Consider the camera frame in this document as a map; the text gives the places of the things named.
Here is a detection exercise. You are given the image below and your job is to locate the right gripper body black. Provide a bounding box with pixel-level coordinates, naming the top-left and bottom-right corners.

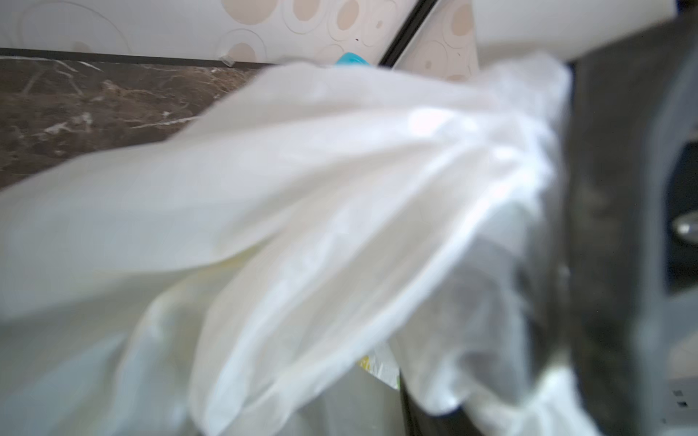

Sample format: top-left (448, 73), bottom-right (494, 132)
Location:
top-left (565, 10), bottom-right (697, 435)

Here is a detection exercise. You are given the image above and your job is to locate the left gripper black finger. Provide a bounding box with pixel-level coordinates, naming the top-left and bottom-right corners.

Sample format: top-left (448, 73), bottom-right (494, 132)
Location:
top-left (399, 375), bottom-right (483, 436)

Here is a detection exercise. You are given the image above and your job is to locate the white plastic bag lemon print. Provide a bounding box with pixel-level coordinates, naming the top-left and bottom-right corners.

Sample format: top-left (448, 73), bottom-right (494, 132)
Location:
top-left (1, 54), bottom-right (598, 435)

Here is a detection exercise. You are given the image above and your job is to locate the teal plastic basket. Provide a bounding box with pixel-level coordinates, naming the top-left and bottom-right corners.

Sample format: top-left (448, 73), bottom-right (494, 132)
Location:
top-left (336, 53), bottom-right (370, 65)

